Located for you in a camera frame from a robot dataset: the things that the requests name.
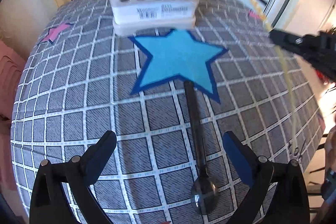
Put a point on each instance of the pink star mat left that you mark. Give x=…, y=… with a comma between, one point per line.
x=54, y=32

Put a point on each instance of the pink star mat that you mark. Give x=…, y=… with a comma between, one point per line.
x=256, y=15
x=54, y=32

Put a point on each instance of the pink plastic stools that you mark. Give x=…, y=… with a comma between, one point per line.
x=11, y=70

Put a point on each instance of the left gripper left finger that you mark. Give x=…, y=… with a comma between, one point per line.
x=48, y=201

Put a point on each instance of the black handled large spoon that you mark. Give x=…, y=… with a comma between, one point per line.
x=204, y=193

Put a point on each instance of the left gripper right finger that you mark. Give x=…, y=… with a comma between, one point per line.
x=290, y=202

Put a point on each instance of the grey checkered tablecloth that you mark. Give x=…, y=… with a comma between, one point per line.
x=74, y=90

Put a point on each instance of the pink star mat right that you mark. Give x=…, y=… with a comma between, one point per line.
x=256, y=15

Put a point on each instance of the blue star mat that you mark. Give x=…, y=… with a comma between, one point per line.
x=177, y=55

